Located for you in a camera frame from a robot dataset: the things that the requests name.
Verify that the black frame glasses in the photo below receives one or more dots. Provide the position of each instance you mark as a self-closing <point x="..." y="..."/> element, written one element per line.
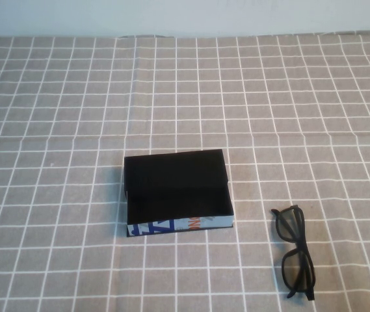
<point x="302" y="244"/>

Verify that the black printed glasses case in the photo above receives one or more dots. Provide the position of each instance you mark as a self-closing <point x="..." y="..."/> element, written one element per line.
<point x="175" y="185"/>

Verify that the grey white checkered tablecloth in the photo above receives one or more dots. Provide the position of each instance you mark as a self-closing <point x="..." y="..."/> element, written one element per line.
<point x="74" y="162"/>

